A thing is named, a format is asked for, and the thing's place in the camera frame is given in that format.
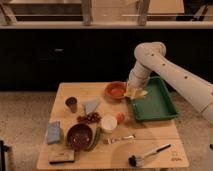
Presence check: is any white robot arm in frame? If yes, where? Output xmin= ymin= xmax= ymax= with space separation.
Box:
xmin=127 ymin=42 xmax=213 ymax=125

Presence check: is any orange bowl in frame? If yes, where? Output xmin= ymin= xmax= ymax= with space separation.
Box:
xmin=105 ymin=81 xmax=126 ymax=100

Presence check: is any grey triangular cloth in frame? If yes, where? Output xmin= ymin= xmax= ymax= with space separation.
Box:
xmin=83 ymin=99 xmax=100 ymax=114

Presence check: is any bunch of red grapes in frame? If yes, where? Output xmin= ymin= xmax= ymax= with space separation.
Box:
xmin=77 ymin=112 xmax=101 ymax=124

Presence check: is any small orange fruit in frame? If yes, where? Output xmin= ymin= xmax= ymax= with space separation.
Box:
xmin=116 ymin=113 xmax=125 ymax=124

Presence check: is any white cup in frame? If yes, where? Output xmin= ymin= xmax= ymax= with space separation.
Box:
xmin=101 ymin=115 xmax=117 ymax=133

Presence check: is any dark metal cup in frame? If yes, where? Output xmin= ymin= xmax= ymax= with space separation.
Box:
xmin=65 ymin=97 xmax=77 ymax=113

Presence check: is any green cucumber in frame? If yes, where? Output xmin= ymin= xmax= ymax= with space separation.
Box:
xmin=87 ymin=127 xmax=101 ymax=151

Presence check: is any wooden folding table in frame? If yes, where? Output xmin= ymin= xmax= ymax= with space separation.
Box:
xmin=37 ymin=83 xmax=189 ymax=171

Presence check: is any green plastic tray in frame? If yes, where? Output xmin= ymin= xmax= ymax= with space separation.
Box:
xmin=130 ymin=76 xmax=179 ymax=122

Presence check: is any silver fork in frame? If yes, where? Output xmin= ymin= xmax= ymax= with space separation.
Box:
xmin=103 ymin=134 xmax=135 ymax=144

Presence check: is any dark red bowl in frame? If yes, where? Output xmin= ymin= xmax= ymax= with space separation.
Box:
xmin=66 ymin=124 xmax=93 ymax=151

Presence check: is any blue sponge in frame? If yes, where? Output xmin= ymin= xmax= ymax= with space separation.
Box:
xmin=47 ymin=121 xmax=63 ymax=145

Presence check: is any dark cabinet counter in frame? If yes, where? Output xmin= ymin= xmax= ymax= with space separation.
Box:
xmin=0 ymin=28 xmax=213 ymax=91

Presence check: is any black dish brush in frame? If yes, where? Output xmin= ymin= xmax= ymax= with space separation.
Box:
xmin=128 ymin=144 xmax=171 ymax=167

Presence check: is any wooden block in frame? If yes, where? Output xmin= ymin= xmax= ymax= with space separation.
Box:
xmin=49 ymin=149 xmax=75 ymax=164

